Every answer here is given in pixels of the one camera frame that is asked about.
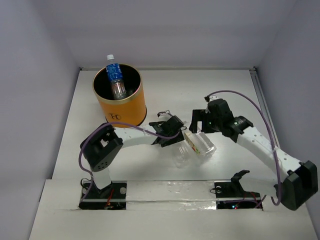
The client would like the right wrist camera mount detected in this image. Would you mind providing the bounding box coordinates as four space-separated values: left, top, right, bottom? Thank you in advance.
204 94 218 103

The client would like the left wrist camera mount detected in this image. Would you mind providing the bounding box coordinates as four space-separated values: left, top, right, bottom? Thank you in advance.
157 110 173 122

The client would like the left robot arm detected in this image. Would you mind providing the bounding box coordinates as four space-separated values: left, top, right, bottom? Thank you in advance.
78 115 184 198

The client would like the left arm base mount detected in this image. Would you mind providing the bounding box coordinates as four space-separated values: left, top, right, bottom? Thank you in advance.
78 178 127 210

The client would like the orange cylindrical bin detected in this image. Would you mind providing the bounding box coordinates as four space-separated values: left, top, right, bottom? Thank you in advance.
92 64 147 126

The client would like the aluminium rail right edge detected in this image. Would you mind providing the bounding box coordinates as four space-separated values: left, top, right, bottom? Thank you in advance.
249 67 278 144

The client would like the clear unlabeled plastic bottle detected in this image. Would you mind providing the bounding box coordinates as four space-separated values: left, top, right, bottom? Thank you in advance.
172 141 199 169

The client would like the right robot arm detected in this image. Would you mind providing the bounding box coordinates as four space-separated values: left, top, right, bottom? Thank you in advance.
189 98 318 211

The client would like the aluminium rail back edge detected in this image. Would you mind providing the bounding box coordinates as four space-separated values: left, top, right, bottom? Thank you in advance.
78 65 256 72

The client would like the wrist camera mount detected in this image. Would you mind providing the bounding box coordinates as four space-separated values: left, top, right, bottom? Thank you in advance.
157 110 173 122
204 94 218 103

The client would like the aluminium rail edge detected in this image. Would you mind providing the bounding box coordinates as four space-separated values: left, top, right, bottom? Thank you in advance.
78 65 256 72
249 67 278 144

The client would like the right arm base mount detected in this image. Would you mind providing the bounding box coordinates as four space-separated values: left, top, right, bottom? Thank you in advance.
209 170 263 210

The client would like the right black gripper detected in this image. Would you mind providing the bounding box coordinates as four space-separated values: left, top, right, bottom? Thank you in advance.
190 108 222 133

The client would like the blue label water bottle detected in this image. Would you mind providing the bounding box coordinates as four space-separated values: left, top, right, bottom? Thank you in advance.
106 54 127 100

